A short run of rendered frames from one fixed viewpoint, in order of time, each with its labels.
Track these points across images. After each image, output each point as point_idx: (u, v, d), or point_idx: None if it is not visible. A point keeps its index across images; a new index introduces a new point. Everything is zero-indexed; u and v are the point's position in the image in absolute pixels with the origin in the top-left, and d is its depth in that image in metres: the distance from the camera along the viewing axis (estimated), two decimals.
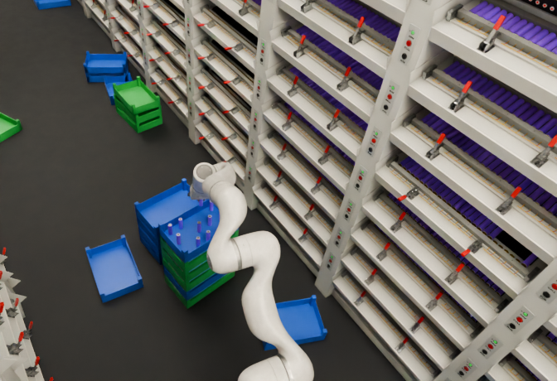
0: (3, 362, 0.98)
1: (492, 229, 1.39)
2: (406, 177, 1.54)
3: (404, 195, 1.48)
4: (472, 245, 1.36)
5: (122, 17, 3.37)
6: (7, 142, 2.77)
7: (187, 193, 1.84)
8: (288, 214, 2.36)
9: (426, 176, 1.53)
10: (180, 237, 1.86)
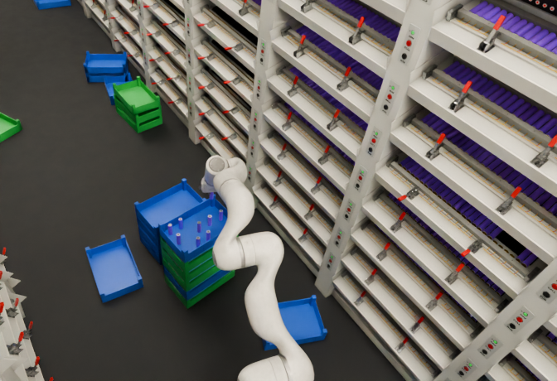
0: (3, 362, 0.98)
1: (492, 229, 1.39)
2: (406, 177, 1.54)
3: (404, 195, 1.48)
4: (472, 245, 1.36)
5: (122, 17, 3.37)
6: (7, 142, 2.77)
7: (199, 186, 1.87)
8: (288, 214, 2.36)
9: (426, 176, 1.53)
10: (180, 237, 1.86)
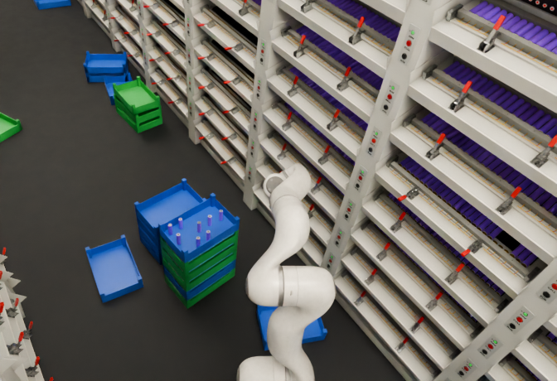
0: (3, 362, 0.98)
1: (492, 229, 1.39)
2: (406, 177, 1.54)
3: (404, 195, 1.48)
4: (472, 245, 1.36)
5: (122, 17, 3.37)
6: (7, 142, 2.77)
7: None
8: None
9: (426, 176, 1.53)
10: (180, 237, 1.86)
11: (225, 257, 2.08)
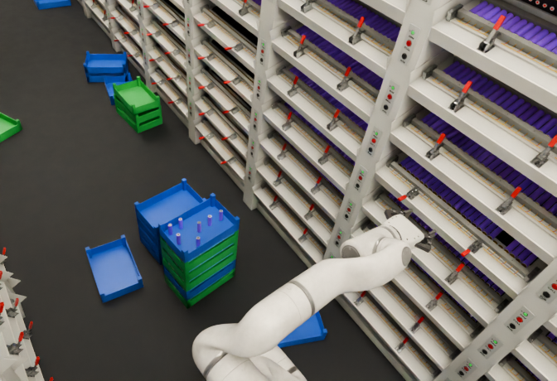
0: (3, 362, 0.98)
1: (492, 229, 1.39)
2: (406, 177, 1.54)
3: (404, 195, 1.48)
4: (472, 245, 1.36)
5: (122, 17, 3.37)
6: (7, 142, 2.77)
7: (385, 210, 1.26)
8: (288, 214, 2.36)
9: (426, 176, 1.53)
10: (180, 237, 1.86)
11: (225, 257, 2.08)
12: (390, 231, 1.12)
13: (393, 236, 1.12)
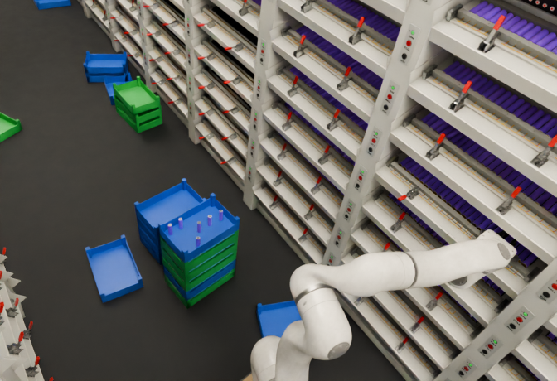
0: (3, 362, 0.98)
1: (492, 229, 1.39)
2: (406, 177, 1.54)
3: (404, 195, 1.48)
4: None
5: (122, 17, 3.37)
6: (7, 142, 2.77)
7: (515, 262, 1.26)
8: (288, 214, 2.36)
9: (426, 176, 1.53)
10: None
11: (225, 257, 2.08)
12: None
13: None
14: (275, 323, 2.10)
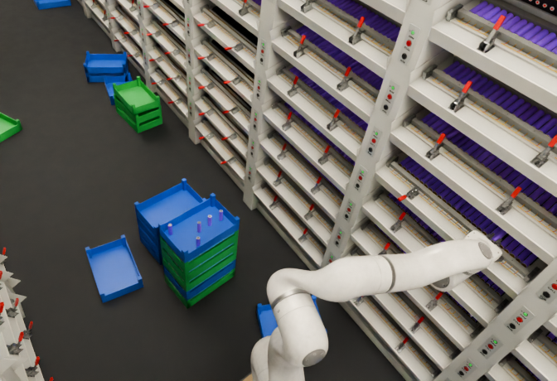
0: (3, 362, 0.98)
1: (492, 229, 1.39)
2: (406, 177, 1.54)
3: (404, 195, 1.48)
4: None
5: (122, 17, 3.37)
6: (7, 142, 2.77)
7: (501, 262, 1.24)
8: (288, 214, 2.36)
9: (426, 176, 1.53)
10: (503, 241, 1.36)
11: (225, 257, 2.08)
12: None
13: None
14: (275, 323, 2.10)
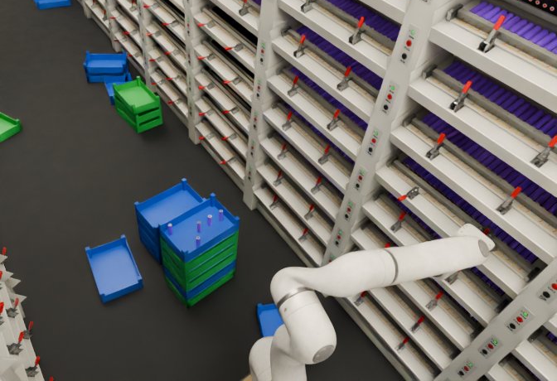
0: (3, 362, 0.98)
1: (496, 226, 1.39)
2: (409, 175, 1.54)
3: (404, 195, 1.48)
4: None
5: (122, 17, 3.37)
6: (7, 142, 2.77)
7: (465, 223, 1.33)
8: (288, 214, 2.36)
9: (428, 174, 1.53)
10: (506, 238, 1.36)
11: (225, 257, 2.08)
12: None
13: None
14: (275, 323, 2.10)
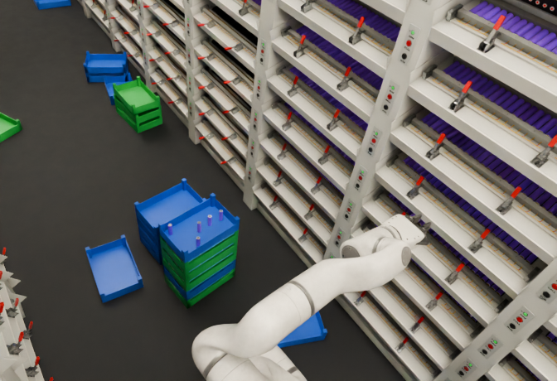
0: (3, 362, 0.98)
1: (496, 226, 1.39)
2: (410, 174, 1.54)
3: (418, 183, 1.48)
4: (476, 242, 1.36)
5: (122, 17, 3.37)
6: (7, 142, 2.77)
7: (394, 213, 1.26)
8: (288, 214, 2.36)
9: (428, 174, 1.53)
10: (506, 238, 1.36)
11: (225, 257, 2.08)
12: (390, 231, 1.12)
13: (393, 236, 1.11)
14: None
